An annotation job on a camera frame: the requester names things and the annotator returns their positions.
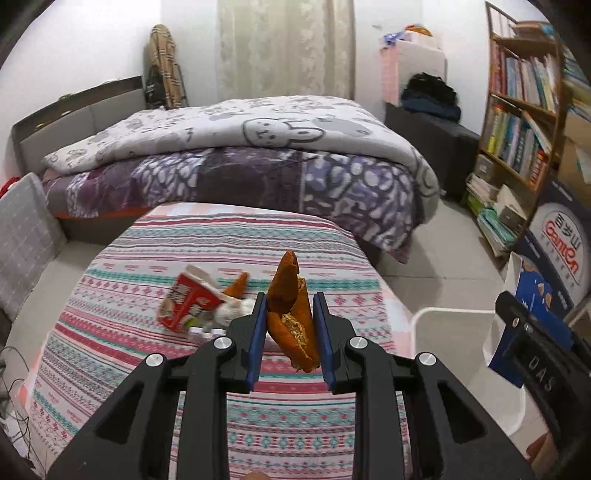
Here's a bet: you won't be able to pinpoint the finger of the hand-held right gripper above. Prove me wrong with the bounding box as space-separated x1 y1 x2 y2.
495 292 533 356

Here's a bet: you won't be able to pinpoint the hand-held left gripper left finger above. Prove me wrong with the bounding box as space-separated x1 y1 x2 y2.
46 292 269 480

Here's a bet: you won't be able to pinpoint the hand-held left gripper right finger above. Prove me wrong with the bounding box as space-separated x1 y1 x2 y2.
312 292 536 480

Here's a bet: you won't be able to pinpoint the white plastic wrap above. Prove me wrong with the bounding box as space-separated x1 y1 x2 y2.
215 298 256 331

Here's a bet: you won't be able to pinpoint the blue cardboard box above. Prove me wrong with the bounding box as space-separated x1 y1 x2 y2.
487 318 527 386

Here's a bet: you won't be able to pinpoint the large orange peel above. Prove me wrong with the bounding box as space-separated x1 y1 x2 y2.
267 250 321 374

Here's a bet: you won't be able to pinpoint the small orange peel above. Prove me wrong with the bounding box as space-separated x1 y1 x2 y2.
222 272 250 301

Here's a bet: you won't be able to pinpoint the white plastic bin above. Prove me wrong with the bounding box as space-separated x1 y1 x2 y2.
411 307 527 437

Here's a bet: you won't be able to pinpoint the red noodle carton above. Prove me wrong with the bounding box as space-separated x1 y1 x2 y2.
157 265 227 332

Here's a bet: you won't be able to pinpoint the person's right forearm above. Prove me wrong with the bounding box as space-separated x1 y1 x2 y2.
524 436 557 478

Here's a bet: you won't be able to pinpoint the dark blue water carton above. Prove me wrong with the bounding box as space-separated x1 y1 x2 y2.
517 178 591 319

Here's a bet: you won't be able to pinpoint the stack of books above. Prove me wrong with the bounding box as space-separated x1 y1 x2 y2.
465 173 527 257

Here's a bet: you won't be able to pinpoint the round table with patterned cloth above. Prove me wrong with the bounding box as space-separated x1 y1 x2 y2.
21 200 414 480

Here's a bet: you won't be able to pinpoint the purple patterned blanket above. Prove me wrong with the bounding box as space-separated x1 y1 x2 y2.
41 148 426 264

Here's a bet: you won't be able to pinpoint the row of books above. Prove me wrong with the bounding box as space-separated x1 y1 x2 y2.
482 104 552 188
489 39 559 112

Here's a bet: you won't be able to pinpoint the dark storage cabinet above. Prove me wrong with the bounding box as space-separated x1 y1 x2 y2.
385 104 481 199

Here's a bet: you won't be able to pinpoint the wooden bookshelf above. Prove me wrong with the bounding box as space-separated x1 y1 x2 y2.
462 0 591 259

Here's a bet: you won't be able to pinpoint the white bunny print duvet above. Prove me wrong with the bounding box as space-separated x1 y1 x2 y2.
41 95 441 204

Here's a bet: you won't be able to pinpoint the pile of dark clothes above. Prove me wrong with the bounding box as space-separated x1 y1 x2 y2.
401 71 462 121

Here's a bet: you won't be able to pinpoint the grey checked padded board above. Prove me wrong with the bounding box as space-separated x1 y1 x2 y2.
0 173 68 321

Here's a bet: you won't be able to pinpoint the white storage box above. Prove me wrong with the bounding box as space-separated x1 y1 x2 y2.
397 39 448 88

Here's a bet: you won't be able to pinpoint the black hanging bag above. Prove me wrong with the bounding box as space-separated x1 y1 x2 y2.
144 67 170 105

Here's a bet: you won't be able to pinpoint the grey upholstered bed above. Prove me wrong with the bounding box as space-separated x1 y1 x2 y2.
11 76 441 264

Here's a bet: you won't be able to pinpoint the beige plaid coat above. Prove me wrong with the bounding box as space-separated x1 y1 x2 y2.
148 24 186 109

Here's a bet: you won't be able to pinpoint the cream lace curtain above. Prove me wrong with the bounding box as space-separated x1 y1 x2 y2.
216 0 355 100

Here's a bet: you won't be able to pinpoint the colourful toys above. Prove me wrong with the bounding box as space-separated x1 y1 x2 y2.
381 25 435 47

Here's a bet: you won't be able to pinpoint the black cables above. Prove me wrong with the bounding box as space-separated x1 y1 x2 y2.
0 346 34 439

